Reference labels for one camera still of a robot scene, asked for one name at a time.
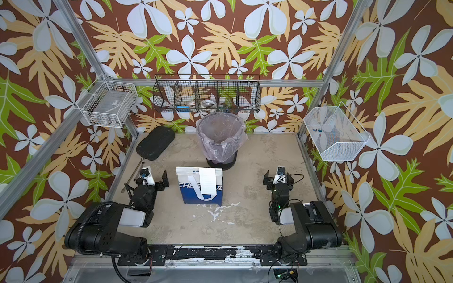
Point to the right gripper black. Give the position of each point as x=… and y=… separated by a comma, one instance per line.
x=269, y=187

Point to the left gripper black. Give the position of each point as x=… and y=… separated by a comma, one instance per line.
x=164, y=181

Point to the white paper receipt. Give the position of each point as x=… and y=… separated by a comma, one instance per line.
x=208, y=182

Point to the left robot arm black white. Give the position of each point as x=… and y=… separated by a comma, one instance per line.
x=95, y=232

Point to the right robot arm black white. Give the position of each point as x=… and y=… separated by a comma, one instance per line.
x=314, y=226

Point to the blue white takeout bag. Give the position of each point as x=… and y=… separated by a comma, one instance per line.
x=189, y=184

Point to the black hard case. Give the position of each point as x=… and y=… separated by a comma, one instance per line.
x=155, y=143

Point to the black mesh trash bin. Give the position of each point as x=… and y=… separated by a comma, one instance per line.
x=222, y=157

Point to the clear plastic bin liner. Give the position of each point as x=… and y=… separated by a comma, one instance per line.
x=221, y=136

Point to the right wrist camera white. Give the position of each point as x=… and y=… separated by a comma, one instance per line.
x=280, y=176

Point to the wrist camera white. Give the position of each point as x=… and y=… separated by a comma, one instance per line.
x=280, y=176
x=146, y=177

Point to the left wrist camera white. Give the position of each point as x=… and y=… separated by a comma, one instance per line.
x=146, y=177

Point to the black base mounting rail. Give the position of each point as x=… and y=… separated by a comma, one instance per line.
x=261, y=255

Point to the white wire basket right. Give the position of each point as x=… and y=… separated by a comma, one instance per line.
x=336, y=133

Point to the white wire basket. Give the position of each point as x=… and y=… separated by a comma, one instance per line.
x=336, y=133
x=108, y=103

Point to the black wire wall basket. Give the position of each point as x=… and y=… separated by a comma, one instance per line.
x=232, y=93

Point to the white wire basket left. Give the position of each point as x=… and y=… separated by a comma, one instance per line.
x=108, y=103

